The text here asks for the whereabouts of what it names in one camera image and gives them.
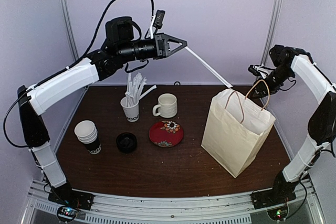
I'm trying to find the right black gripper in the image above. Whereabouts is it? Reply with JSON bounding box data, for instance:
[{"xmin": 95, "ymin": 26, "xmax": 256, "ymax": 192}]
[{"xmin": 251, "ymin": 65, "xmax": 295, "ymax": 99}]

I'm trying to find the single white straw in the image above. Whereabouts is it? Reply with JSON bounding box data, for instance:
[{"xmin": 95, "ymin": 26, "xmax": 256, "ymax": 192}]
[{"xmin": 185, "ymin": 47, "xmax": 233, "ymax": 88}]

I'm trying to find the cream paper bag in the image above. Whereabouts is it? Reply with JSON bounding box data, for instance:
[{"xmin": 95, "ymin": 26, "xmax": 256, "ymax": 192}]
[{"xmin": 201, "ymin": 88, "xmax": 276, "ymax": 178}]

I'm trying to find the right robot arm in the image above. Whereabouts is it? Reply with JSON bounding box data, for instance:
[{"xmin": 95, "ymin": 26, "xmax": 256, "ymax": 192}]
[{"xmin": 248, "ymin": 45, "xmax": 335, "ymax": 204}]

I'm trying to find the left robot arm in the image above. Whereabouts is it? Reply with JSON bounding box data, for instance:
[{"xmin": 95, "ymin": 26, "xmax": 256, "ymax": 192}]
[{"xmin": 17, "ymin": 16, "xmax": 187, "ymax": 205}]

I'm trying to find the cream ceramic mug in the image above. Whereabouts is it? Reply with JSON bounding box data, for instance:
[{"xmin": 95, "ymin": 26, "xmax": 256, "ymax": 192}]
[{"xmin": 152, "ymin": 93, "xmax": 177, "ymax": 119}]

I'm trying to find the wrapped white straws bundle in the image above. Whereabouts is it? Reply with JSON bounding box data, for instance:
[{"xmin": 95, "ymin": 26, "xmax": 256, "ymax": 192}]
[{"xmin": 125, "ymin": 72, "xmax": 157, "ymax": 107}]

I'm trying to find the white cup holding straws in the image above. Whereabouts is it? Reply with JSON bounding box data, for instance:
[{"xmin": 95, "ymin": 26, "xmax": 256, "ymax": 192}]
[{"xmin": 120, "ymin": 97, "xmax": 139, "ymax": 122}]

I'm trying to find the red floral plate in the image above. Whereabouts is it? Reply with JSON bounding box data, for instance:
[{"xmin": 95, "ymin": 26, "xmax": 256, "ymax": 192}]
[{"xmin": 149, "ymin": 120, "xmax": 184, "ymax": 148}]

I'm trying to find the stack of black lids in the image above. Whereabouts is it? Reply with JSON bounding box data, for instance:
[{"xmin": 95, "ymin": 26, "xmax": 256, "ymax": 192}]
[{"xmin": 116, "ymin": 132, "xmax": 138, "ymax": 154}]

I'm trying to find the stack of paper cups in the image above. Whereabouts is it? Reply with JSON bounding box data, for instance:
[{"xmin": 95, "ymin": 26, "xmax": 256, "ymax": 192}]
[{"xmin": 74, "ymin": 120, "xmax": 102, "ymax": 155}]

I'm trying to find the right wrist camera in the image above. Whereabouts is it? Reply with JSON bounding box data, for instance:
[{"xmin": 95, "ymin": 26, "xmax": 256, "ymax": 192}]
[{"xmin": 248, "ymin": 64, "xmax": 274, "ymax": 79}]

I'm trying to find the right corner metal post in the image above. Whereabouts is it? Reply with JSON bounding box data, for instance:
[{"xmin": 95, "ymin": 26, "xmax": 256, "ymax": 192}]
[{"xmin": 261, "ymin": 0, "xmax": 283, "ymax": 65}]

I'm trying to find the corner metal post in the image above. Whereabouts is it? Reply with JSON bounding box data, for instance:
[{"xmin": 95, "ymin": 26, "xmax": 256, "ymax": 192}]
[
  {"xmin": 60, "ymin": 0, "xmax": 79, "ymax": 60},
  {"xmin": 261, "ymin": 0, "xmax": 283, "ymax": 65}
]

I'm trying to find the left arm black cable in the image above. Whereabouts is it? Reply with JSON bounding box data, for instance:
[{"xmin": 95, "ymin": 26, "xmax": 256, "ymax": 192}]
[{"xmin": 3, "ymin": 0, "xmax": 156, "ymax": 148}]

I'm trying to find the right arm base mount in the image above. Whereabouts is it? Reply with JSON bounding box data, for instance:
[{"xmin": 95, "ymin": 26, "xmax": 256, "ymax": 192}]
[{"xmin": 250, "ymin": 189, "xmax": 296, "ymax": 222}]

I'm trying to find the aluminium front rail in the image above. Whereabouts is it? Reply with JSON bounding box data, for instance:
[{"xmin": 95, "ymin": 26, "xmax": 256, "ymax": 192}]
[{"xmin": 19, "ymin": 179, "xmax": 327, "ymax": 223}]

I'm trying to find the left corner metal post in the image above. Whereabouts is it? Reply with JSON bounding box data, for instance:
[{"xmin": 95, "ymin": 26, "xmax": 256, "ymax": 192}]
[{"xmin": 60, "ymin": 0, "xmax": 79, "ymax": 60}]

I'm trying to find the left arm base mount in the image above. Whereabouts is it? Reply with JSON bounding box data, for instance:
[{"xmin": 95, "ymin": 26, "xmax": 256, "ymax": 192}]
[{"xmin": 48, "ymin": 191, "xmax": 94, "ymax": 223}]

